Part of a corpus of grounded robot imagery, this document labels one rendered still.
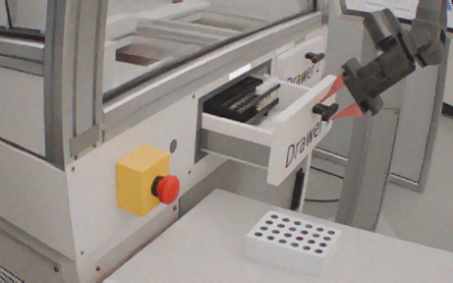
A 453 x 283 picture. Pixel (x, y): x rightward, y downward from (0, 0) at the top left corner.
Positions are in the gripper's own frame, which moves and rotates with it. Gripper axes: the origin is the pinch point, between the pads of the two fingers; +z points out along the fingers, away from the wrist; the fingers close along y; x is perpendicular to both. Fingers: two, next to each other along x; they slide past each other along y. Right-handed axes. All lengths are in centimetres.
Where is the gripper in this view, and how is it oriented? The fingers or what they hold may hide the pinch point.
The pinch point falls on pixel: (329, 108)
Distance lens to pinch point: 103.6
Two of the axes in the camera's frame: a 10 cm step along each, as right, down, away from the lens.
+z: -6.9, 4.6, 5.7
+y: -5.6, -8.3, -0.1
